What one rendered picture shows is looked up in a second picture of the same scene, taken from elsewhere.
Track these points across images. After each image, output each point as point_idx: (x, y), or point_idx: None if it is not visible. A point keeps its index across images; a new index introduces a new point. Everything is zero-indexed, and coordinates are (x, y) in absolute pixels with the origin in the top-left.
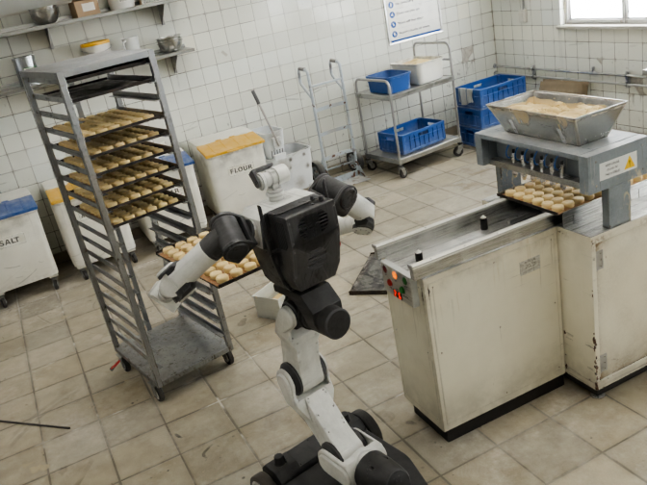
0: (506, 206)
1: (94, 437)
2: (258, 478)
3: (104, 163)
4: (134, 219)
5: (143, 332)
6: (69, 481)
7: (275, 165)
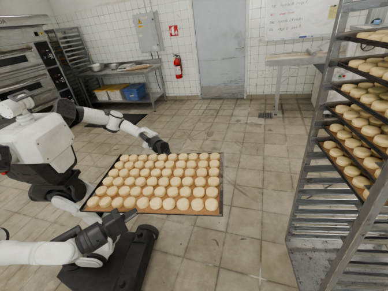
0: None
1: (279, 209)
2: (145, 224)
3: (387, 87)
4: (325, 155)
5: (291, 213)
6: (249, 192)
7: (6, 100)
